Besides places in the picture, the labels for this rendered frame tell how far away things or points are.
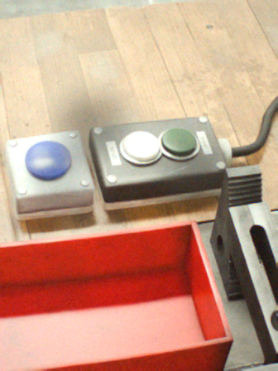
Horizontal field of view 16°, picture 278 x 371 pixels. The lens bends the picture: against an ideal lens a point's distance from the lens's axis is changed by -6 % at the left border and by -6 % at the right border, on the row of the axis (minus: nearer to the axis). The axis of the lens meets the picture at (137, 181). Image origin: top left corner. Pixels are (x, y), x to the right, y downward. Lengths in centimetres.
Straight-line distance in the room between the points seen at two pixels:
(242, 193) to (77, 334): 17
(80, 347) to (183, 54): 36
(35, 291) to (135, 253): 9
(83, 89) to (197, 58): 12
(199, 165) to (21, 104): 19
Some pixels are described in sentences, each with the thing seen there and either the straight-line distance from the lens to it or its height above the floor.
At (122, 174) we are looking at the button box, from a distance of 86.
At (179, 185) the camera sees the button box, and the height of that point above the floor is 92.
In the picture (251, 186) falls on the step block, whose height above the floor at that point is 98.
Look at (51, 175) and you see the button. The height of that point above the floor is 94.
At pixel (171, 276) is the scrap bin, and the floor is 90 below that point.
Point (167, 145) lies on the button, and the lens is 88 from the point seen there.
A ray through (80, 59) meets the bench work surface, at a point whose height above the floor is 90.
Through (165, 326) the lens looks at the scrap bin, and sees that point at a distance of 80.
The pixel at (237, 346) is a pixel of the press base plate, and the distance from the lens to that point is 81.
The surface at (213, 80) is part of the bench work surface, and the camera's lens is 100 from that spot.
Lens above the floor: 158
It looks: 49 degrees down
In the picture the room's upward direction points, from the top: 7 degrees clockwise
